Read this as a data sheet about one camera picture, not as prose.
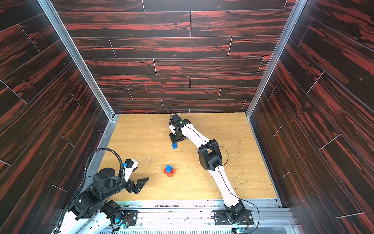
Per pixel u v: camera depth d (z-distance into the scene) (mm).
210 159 639
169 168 822
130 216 729
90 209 486
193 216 753
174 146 1008
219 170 642
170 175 881
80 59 856
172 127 954
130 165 598
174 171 857
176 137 905
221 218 734
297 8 663
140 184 620
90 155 977
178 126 765
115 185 582
